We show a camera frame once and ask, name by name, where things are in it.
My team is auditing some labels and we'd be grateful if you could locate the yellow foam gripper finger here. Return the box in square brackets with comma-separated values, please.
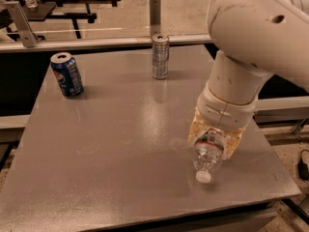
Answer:
[223, 127, 246, 160]
[187, 108, 211, 145]

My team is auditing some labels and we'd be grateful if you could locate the clear plastic water bottle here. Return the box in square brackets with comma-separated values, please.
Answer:
[193, 129, 224, 184]

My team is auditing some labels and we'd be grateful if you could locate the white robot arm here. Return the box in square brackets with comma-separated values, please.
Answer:
[188, 0, 309, 160]

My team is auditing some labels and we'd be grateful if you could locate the tall silver drink can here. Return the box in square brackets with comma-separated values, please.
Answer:
[152, 34, 169, 79]

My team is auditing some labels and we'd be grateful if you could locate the blue Pepsi can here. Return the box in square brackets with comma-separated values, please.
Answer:
[50, 52, 84, 98]

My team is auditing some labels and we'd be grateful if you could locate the dark background table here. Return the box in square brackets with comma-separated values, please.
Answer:
[22, 2, 97, 39]

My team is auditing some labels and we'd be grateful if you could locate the clear acrylic barrier panel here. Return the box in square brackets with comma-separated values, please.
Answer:
[0, 0, 226, 45]

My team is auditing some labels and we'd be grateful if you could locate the middle metal barrier bracket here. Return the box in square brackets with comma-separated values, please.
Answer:
[149, 0, 161, 36]

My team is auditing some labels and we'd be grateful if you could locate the metal barrier bracket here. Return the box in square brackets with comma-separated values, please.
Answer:
[149, 0, 161, 36]
[5, 1, 38, 47]

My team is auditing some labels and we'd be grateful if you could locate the left metal barrier bracket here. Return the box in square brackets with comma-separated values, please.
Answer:
[5, 1, 38, 47]

